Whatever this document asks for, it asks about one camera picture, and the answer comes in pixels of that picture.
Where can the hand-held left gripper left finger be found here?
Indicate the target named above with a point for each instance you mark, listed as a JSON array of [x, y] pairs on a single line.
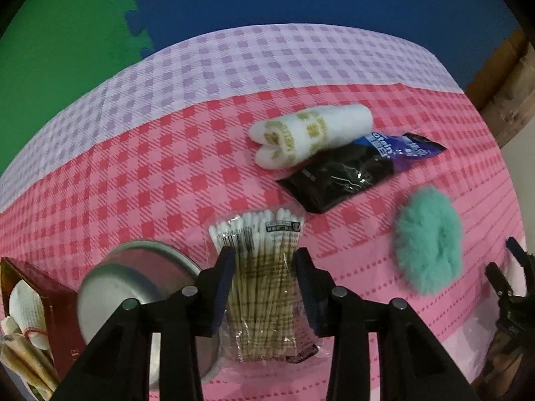
[[228, 288]]

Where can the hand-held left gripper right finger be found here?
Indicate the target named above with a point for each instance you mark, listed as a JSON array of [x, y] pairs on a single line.
[[307, 292]]

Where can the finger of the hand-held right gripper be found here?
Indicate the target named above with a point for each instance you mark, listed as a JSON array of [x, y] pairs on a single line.
[[497, 280], [516, 250]]

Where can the cotton swab packet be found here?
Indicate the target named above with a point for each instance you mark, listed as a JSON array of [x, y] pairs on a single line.
[[259, 259]]

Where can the red tin box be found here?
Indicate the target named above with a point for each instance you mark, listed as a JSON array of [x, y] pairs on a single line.
[[62, 317]]

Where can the white knit glove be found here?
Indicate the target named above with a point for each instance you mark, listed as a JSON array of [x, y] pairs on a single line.
[[27, 309]]

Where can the cream ruffled cloth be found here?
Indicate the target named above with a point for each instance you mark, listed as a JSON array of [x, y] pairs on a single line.
[[25, 359]]

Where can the teal fluffy scrunchie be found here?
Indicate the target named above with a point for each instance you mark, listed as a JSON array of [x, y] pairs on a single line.
[[430, 242]]

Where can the steel bowl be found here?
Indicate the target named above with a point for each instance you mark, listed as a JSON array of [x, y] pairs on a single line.
[[125, 267]]

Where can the black plastic packet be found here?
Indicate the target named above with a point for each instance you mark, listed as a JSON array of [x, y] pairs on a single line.
[[342, 175]]

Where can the wooden furniture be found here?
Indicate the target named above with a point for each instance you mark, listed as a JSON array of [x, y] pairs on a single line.
[[510, 87]]

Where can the white rolled printed towel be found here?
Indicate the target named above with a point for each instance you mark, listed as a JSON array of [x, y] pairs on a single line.
[[317, 129]]

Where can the green foam mat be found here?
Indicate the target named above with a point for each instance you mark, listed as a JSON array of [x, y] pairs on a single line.
[[62, 50]]

